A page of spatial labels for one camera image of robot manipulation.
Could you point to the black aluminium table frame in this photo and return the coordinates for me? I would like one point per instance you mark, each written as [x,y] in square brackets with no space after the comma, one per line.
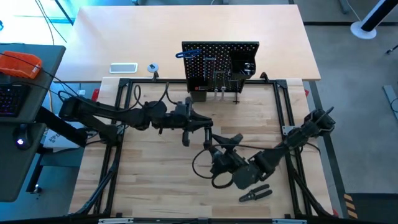
[155,81]

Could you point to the wide black pegboard bin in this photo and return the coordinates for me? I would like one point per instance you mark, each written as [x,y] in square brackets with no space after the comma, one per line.
[239,67]

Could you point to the white rectangular device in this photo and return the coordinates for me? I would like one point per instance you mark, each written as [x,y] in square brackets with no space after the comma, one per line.
[123,68]

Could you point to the black diagonal support bar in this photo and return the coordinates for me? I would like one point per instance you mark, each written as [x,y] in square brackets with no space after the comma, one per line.
[62,127]

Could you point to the black metal pegboard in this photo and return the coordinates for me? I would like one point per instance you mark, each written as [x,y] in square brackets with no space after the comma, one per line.
[217,51]

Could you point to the silver metal plate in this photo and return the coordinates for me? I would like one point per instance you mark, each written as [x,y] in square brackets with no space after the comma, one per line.
[287,128]

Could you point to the yellow black hazard tape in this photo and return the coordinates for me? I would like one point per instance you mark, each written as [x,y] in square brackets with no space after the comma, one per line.
[349,205]

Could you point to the white standing fan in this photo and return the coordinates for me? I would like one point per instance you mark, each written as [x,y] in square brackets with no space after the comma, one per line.
[362,31]

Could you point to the dark grey side desk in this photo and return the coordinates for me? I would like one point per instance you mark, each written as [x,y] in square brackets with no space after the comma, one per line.
[9,171]

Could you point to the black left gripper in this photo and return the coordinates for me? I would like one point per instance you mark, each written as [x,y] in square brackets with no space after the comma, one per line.
[183,119]

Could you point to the black computer mouse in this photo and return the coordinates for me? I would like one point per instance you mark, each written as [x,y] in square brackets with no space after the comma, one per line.
[23,137]

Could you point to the black frame clamp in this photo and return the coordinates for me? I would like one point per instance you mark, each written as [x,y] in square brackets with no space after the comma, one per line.
[264,77]
[155,76]

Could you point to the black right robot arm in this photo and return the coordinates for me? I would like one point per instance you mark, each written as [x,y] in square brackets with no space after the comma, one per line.
[295,137]

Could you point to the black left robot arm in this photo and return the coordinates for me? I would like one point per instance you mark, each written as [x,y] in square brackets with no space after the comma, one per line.
[102,113]

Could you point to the black keyboard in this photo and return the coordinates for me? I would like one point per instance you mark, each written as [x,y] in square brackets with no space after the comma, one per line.
[12,99]

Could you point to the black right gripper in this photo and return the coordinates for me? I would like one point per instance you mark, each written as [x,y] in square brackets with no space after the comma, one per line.
[230,165]

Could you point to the metal loop pegboard hook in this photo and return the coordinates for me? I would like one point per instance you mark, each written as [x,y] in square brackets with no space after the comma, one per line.
[186,57]

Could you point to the red table clamp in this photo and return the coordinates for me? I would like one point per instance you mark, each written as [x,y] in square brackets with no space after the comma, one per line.
[307,93]
[335,213]
[94,95]

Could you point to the silver metal bracket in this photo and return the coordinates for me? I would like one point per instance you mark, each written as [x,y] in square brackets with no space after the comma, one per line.
[289,221]
[115,221]

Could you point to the white cardboard box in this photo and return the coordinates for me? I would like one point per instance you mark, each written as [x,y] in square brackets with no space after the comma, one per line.
[56,140]

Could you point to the grey round disc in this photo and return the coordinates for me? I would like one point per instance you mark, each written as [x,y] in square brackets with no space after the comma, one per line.
[153,68]

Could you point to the small white item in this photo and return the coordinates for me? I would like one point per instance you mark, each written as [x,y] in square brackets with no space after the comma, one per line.
[82,92]

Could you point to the light wood desk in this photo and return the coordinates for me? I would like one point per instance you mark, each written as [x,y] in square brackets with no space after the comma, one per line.
[140,37]

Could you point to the orange plastic case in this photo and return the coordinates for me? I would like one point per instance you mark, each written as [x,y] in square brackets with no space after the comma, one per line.
[18,65]

